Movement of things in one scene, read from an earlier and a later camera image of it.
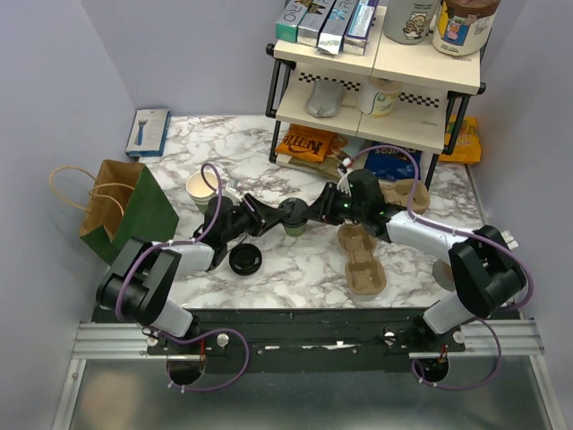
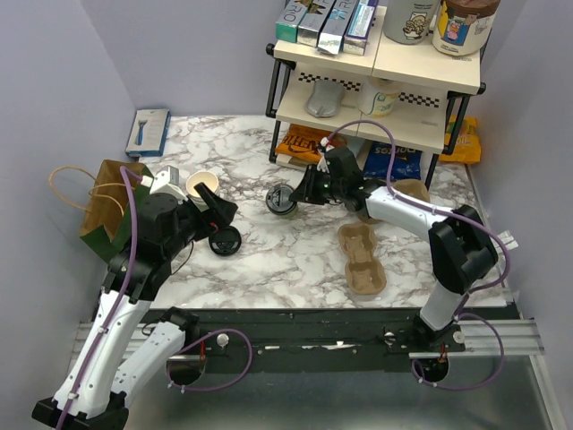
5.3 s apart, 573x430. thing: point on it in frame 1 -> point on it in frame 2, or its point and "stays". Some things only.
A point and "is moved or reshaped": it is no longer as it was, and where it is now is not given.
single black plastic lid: x=291 y=210 -> x=277 y=199
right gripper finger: x=329 y=198 -> x=310 y=184
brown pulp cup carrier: x=363 y=274 stays
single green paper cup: x=295 y=232 -> x=292 y=213
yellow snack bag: x=467 y=147 stays
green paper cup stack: x=197 y=191 stays
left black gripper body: x=243 y=223 -> x=192 y=223
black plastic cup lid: x=245 y=259 is moved or reshaped
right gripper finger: x=323 y=216 -> x=303 y=195
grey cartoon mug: x=409 y=21 stays
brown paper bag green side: x=125 y=203 stays
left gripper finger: x=271 y=219 -> x=217 y=225
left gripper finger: x=263 y=210 -> x=223 y=210
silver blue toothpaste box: x=332 y=31 stays
